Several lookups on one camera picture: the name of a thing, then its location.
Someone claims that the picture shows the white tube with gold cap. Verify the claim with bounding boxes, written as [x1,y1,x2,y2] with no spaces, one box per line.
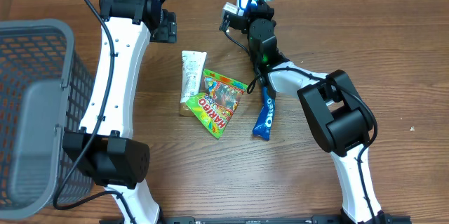
[179,51,207,117]

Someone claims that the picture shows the green Haribo candy bag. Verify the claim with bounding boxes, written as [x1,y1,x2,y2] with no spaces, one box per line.
[186,69,248,139]

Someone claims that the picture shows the blue Oreo cookie pack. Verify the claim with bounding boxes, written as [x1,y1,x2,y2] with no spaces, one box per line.
[253,86,275,141]

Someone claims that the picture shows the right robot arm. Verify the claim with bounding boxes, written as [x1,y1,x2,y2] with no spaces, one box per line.
[220,3,382,223]

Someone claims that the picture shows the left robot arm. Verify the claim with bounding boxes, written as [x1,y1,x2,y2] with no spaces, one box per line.
[53,0,177,223]

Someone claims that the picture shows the grey plastic basket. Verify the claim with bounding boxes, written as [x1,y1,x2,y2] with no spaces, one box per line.
[1,19,93,220]

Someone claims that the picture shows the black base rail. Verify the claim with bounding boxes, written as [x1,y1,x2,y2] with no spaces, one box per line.
[98,214,412,224]

